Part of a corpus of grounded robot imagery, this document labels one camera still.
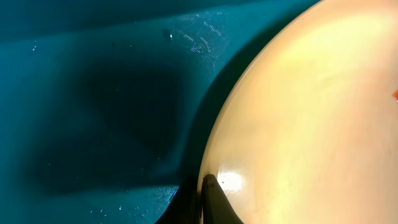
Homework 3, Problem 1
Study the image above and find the teal plastic serving tray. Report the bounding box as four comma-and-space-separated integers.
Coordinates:
1, 0, 313, 223

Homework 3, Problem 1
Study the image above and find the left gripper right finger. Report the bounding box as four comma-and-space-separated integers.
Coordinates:
201, 174, 243, 224

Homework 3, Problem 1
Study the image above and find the light green round plate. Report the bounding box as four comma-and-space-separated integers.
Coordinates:
199, 0, 397, 223

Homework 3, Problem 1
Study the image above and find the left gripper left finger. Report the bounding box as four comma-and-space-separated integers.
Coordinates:
155, 177, 199, 224

